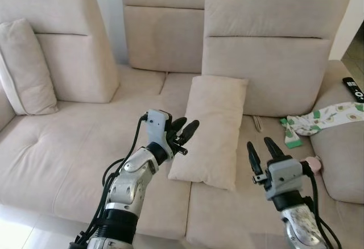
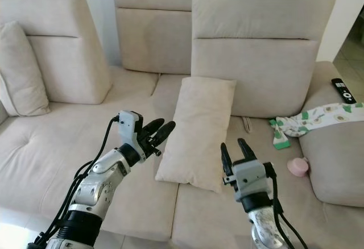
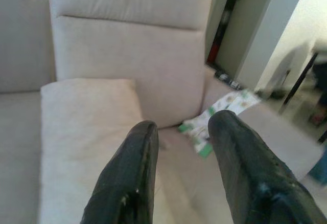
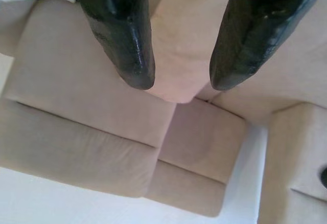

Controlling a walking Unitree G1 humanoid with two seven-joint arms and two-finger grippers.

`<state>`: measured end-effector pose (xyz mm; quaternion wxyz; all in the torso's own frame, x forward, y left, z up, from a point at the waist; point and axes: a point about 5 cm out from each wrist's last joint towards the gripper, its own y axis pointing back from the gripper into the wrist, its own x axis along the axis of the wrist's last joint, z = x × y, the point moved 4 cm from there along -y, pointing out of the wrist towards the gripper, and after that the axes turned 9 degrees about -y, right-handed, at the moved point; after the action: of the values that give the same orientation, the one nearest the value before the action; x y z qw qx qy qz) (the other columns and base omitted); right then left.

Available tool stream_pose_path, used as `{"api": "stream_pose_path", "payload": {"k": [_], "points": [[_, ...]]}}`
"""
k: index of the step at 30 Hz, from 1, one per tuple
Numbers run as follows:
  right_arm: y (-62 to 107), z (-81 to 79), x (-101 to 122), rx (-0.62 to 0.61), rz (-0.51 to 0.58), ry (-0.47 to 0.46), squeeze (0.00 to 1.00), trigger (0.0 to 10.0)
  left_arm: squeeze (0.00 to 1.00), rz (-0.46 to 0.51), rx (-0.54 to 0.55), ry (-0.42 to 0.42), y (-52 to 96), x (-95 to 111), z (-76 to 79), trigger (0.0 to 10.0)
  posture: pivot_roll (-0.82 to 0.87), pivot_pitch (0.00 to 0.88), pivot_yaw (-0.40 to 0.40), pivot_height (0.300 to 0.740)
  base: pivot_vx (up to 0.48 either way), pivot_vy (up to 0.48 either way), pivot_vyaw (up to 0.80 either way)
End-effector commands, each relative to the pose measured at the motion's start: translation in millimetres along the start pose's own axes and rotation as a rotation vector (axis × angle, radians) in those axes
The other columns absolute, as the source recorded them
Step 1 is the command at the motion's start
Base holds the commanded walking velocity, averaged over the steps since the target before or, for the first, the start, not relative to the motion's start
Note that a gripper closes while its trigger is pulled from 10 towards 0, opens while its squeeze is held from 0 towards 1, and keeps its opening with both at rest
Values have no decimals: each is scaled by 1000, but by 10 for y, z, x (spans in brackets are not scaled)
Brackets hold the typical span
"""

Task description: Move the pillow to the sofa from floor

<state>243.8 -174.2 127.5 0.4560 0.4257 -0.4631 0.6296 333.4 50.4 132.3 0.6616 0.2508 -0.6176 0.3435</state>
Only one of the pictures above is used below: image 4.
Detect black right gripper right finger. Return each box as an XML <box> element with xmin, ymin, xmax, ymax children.
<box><xmin>209</xmin><ymin>0</ymin><xmax>327</xmax><ymax>92</ymax></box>

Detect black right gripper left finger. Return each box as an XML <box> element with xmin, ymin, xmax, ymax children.
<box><xmin>68</xmin><ymin>0</ymin><xmax>156</xmax><ymax>91</ymax></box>

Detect beige sofa seat cushion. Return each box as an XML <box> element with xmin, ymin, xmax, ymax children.
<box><xmin>157</xmin><ymin>96</ymin><xmax>247</xmax><ymax>185</ymax></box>
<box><xmin>4</xmin><ymin>0</ymin><xmax>177</xmax><ymax>148</ymax></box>

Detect beige fuzzy pillow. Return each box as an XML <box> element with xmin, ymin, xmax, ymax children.
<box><xmin>150</xmin><ymin>0</ymin><xmax>238</xmax><ymax>105</ymax></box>

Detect beige sofa back cushion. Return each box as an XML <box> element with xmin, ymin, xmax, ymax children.
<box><xmin>0</xmin><ymin>98</ymin><xmax>158</xmax><ymax>199</ymax></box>
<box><xmin>145</xmin><ymin>159</ymin><xmax>232</xmax><ymax>213</ymax></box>

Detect dark round object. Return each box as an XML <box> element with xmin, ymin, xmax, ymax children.
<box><xmin>318</xmin><ymin>167</ymin><xmax>327</xmax><ymax>184</ymax></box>

